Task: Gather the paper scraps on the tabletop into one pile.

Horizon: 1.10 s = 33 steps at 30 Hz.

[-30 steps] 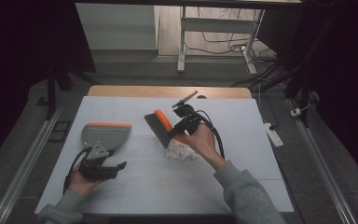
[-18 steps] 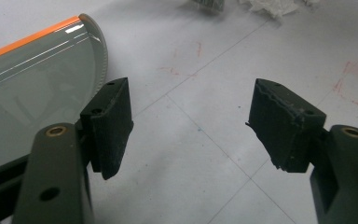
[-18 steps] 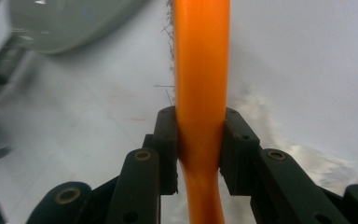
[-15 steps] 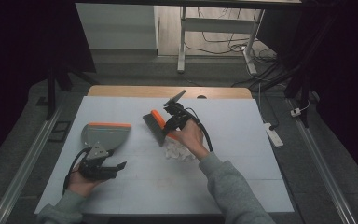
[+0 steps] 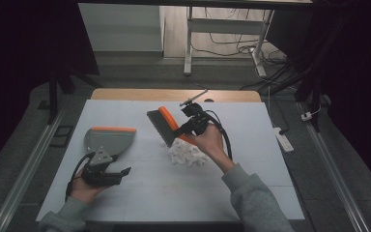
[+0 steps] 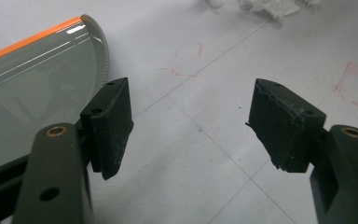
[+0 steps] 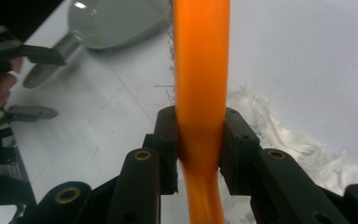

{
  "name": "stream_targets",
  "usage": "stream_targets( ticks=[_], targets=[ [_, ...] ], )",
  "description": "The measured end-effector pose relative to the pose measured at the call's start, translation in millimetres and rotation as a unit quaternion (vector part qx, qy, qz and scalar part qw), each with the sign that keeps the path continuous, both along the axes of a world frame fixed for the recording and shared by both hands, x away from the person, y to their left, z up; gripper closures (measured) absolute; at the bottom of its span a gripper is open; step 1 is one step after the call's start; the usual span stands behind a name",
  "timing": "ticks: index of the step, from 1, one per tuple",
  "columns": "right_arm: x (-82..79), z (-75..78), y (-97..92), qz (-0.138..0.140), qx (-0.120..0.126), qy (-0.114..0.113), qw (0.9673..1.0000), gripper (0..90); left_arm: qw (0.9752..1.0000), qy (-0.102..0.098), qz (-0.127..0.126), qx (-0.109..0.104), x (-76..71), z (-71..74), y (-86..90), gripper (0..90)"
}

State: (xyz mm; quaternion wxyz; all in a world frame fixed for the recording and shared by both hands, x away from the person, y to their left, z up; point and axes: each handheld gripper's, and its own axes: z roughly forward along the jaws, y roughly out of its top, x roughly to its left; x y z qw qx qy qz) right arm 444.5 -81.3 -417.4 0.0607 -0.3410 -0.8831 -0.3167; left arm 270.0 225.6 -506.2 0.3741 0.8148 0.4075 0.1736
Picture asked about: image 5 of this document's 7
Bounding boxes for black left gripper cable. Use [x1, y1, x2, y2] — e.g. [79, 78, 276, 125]
[65, 152, 97, 201]

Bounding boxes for white desk frame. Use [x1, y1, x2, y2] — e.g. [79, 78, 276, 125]
[183, 6, 275, 77]

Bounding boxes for pile of white tissues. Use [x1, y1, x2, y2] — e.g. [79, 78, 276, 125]
[167, 138, 210, 168]

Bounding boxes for black floor frame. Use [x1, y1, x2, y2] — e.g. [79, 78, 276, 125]
[50, 125, 75, 149]

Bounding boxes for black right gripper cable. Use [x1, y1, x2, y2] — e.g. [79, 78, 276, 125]
[204, 109, 234, 161]

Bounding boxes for aluminium floor rail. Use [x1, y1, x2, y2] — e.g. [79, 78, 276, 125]
[0, 109, 66, 232]
[298, 101, 371, 232]

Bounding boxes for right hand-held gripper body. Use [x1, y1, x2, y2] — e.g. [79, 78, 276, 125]
[179, 89, 212, 135]

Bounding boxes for white power strip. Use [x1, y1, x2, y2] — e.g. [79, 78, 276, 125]
[272, 127, 295, 153]

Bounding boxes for dark curtain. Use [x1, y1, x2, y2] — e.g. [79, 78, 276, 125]
[267, 0, 371, 197]
[0, 0, 100, 177]

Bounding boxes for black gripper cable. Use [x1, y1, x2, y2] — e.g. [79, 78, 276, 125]
[204, 109, 234, 161]
[65, 152, 97, 201]

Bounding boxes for person's right hand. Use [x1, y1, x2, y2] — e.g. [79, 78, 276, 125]
[189, 124, 236, 173]

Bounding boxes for person's left hand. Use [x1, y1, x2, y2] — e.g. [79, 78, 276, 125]
[69, 177, 110, 206]

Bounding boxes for tangle of black floor cables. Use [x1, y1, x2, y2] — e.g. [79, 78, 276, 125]
[191, 8, 293, 91]

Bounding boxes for orange hand brush grey bristles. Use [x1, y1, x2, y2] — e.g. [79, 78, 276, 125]
[147, 105, 198, 148]

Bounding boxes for white cabinet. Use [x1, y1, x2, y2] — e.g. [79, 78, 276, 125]
[77, 3, 166, 53]

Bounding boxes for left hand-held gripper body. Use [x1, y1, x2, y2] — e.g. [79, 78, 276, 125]
[82, 146, 124, 188]

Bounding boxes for grey dustpan with orange edge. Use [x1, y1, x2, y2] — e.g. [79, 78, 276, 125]
[83, 126, 137, 157]

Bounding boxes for black metal stand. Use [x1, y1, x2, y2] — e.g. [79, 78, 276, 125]
[46, 69, 104, 125]
[294, 64, 325, 133]

